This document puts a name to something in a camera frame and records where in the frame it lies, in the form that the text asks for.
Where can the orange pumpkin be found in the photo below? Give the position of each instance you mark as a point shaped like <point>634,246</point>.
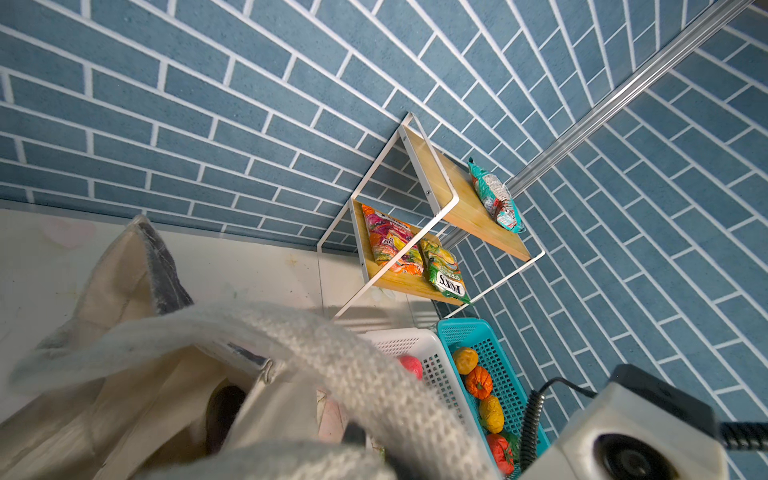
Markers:
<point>478,383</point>

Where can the red tomato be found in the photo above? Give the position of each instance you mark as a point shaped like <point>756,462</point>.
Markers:
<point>502,452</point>

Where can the white plastic basket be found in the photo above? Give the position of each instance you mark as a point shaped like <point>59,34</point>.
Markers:
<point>439,374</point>

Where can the white wooden shelf rack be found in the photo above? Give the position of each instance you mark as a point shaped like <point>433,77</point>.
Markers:
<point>453,204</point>

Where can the green Fox's candy bag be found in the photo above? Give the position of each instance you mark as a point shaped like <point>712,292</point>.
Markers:
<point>442,271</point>

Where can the beige canvas grocery bag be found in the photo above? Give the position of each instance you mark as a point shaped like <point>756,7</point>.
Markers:
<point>140,383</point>

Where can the red yellow snack bag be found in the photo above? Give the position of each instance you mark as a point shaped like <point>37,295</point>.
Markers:
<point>388,236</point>

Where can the yellow bell pepper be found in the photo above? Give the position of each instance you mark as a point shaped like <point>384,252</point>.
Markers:
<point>491,415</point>

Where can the teal snack bag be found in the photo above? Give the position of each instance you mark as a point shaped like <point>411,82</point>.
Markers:
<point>495,198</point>

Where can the yellow mango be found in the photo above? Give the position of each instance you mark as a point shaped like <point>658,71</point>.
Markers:
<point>465,360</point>

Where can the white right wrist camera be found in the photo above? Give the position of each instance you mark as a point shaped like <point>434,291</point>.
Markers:
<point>637,427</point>

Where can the red lychee fruit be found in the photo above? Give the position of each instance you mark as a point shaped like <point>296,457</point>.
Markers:
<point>412,365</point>

